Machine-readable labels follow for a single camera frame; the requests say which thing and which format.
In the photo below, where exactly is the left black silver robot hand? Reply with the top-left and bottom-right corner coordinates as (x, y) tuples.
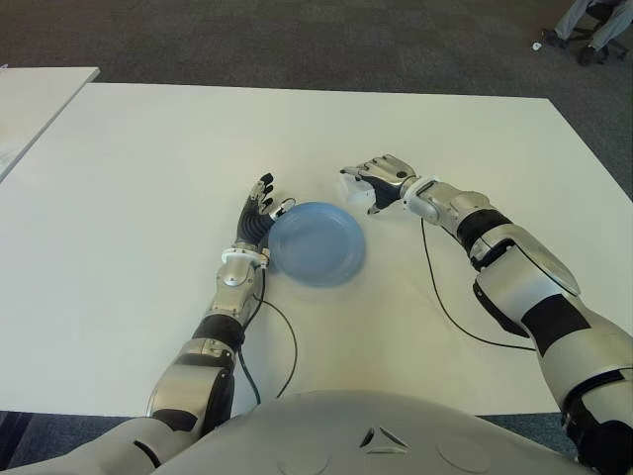
(234, 171), (298, 247)

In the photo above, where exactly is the thick dark arm cable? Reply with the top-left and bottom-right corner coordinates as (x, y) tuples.
(238, 345), (262, 406)

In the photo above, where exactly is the grey robot torso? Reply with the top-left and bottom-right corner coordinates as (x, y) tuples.
(160, 389), (583, 475)

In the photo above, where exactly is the black office chair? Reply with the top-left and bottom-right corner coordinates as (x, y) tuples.
(563, 0), (627, 61)

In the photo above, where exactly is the blue round plate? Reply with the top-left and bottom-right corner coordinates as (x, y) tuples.
(266, 201), (368, 289)

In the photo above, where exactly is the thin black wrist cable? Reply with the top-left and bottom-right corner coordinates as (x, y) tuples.
(419, 216), (539, 353)
(251, 264), (299, 399)

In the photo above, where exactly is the white square charger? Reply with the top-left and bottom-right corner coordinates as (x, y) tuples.
(335, 176), (377, 207)

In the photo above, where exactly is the white side table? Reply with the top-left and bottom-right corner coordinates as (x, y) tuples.
(0, 66), (101, 184)

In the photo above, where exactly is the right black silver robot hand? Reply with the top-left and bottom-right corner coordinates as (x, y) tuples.
(339, 153), (421, 216)

